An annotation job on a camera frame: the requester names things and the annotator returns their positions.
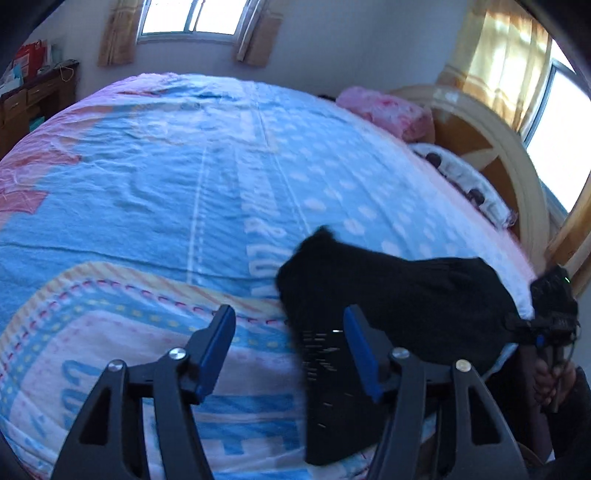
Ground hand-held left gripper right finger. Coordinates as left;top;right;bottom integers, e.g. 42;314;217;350
342;305;529;480

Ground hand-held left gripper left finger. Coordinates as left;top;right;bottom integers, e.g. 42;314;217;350
50;305;237;480

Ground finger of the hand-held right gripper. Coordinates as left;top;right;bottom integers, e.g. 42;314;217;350
505;313;548;348

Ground black pants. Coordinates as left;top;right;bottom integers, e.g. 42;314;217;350
276;225;522;467

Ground person's right forearm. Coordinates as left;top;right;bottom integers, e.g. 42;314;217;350
526;401;559;462

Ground person's right hand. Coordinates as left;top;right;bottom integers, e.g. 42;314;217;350
531;355;578;408

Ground white printed pillow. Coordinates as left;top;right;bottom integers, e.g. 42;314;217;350
409;142;518;229

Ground window beside headboard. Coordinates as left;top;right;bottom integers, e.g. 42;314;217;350
522;39;591;213

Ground wooden headboard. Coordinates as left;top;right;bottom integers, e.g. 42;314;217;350
392;83;573;296

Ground blue pink printed bedsheet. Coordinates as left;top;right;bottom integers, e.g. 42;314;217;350
0;71;536;480

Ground long yellow curtain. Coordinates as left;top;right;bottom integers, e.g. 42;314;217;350
438;0;555;139

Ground pink pillow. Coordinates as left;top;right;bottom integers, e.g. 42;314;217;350
336;85;435;143

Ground wooden desk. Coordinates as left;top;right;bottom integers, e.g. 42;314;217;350
0;62;79;158

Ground short tan curtain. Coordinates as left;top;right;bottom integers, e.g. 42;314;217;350
98;0;141;68
236;0;284;68

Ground window with short curtains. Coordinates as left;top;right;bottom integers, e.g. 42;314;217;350
139;0;252;40

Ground red paper bag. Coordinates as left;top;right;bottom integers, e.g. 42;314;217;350
13;39;49;77

